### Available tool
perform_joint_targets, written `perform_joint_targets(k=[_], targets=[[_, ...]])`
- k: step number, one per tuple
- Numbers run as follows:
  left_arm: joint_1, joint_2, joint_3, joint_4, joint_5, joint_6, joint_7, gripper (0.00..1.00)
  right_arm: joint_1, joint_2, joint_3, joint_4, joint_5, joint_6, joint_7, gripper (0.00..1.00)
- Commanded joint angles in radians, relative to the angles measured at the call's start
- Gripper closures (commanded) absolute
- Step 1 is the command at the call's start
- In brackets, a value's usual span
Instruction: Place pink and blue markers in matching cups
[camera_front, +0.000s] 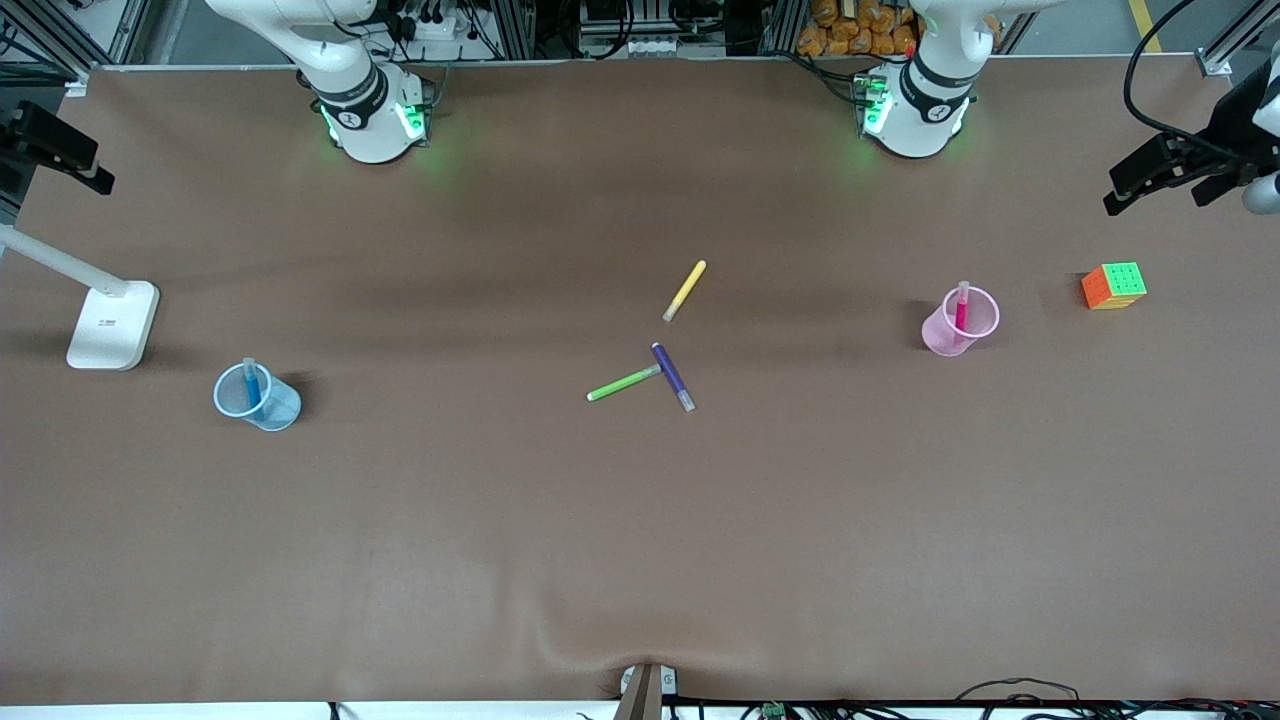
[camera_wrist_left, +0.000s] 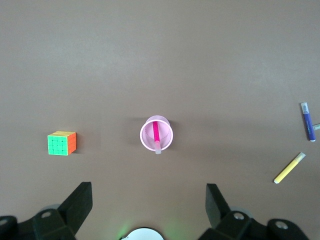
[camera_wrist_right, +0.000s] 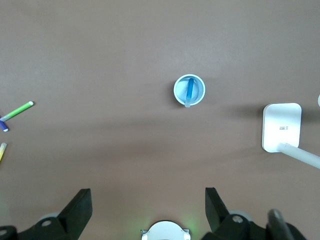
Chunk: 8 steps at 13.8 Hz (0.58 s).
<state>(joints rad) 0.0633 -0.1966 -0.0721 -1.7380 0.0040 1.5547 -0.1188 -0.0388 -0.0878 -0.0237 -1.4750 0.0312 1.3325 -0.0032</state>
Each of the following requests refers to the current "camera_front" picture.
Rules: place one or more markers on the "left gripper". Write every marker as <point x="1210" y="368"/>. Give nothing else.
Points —
<point x="1228" y="128"/>

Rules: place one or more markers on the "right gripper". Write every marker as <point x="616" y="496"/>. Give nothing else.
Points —
<point x="12" y="150"/>

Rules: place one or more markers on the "pink marker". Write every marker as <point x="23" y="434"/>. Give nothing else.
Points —
<point x="961" y="315"/>

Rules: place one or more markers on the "blue marker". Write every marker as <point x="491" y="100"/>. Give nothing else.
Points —
<point x="252" y="385"/>

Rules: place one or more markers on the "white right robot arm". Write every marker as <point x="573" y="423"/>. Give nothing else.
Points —
<point x="360" y="130"/>

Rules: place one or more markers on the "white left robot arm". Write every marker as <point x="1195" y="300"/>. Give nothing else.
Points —
<point x="925" y="125"/>

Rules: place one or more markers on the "multicoloured puzzle cube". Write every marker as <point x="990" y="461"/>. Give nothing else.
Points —
<point x="1112" y="288"/>

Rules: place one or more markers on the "pink plastic cup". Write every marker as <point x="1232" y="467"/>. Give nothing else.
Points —
<point x="940" y="340"/>

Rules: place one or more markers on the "blue plastic cup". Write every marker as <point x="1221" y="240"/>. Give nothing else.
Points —
<point x="280" y="412"/>

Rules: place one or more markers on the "orange snack bags pile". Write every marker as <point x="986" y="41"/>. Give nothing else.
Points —
<point x="840" y="40"/>

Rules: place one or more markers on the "white power strip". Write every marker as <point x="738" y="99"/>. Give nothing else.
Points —
<point x="440" y="28"/>

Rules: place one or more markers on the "yellow marker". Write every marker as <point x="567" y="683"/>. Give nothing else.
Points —
<point x="686" y="288"/>

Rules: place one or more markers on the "purple marker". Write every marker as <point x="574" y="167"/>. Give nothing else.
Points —
<point x="670" y="372"/>

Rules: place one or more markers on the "white ridged connector strip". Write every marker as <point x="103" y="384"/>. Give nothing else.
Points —
<point x="650" y="47"/>

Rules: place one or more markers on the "green marker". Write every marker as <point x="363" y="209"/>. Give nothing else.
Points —
<point x="620" y="384"/>

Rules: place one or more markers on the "brown table mat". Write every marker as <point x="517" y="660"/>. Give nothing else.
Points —
<point x="640" y="550"/>

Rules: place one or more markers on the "aluminium frame bar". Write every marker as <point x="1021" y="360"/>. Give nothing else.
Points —
<point x="1215" y="62"/>
<point x="130" y="30"/>

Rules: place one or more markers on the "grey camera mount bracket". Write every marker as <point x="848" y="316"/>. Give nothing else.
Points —
<point x="640" y="695"/>

